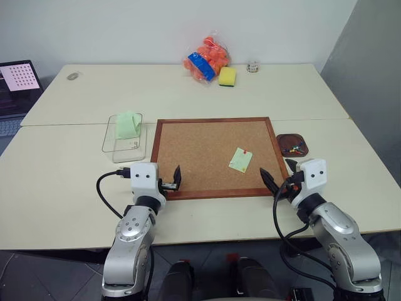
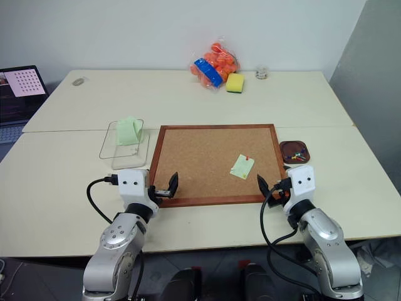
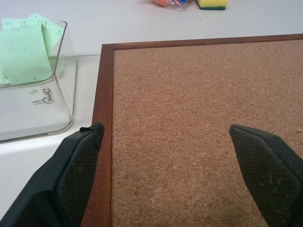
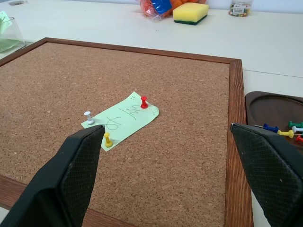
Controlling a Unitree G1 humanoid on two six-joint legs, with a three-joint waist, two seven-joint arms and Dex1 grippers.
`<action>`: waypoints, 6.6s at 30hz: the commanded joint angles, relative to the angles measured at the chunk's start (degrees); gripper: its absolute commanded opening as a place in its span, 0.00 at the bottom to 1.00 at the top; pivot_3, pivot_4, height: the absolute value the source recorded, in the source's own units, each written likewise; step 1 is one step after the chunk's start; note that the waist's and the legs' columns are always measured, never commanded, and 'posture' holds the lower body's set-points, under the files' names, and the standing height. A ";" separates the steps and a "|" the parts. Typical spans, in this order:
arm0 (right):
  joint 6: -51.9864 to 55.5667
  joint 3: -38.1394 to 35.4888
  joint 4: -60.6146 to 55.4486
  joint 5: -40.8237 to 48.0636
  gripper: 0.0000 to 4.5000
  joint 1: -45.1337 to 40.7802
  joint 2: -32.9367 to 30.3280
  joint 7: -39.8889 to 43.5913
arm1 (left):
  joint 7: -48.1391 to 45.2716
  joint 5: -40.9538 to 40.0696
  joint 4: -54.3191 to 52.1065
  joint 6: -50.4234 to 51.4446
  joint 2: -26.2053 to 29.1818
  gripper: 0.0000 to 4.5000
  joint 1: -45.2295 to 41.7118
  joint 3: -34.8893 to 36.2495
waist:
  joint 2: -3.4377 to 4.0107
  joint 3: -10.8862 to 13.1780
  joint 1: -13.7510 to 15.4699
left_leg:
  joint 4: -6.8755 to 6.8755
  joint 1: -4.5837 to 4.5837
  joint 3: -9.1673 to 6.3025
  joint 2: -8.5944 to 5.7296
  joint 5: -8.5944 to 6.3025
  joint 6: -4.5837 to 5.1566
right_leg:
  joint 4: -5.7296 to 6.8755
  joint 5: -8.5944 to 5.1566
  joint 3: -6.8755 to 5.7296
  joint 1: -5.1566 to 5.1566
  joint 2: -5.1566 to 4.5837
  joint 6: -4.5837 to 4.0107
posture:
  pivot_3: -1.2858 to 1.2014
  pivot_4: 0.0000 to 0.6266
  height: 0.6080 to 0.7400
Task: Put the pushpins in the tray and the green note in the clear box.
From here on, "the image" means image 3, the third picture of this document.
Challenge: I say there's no light green paper note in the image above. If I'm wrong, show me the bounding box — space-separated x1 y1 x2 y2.
1 17 29 31
0 24 53 85
25 13 65 57

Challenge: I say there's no cork board with wooden frame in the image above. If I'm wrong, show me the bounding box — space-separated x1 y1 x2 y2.
80 33 303 227

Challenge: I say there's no clear plastic tray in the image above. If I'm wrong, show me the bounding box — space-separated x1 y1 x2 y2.
0 20 79 144

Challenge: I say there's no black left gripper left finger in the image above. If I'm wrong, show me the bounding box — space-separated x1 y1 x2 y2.
0 122 105 227

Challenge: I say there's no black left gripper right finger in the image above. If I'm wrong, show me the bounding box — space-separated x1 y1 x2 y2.
229 124 303 227

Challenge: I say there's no yellow and green sponge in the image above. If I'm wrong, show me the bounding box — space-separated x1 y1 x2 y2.
195 0 230 11

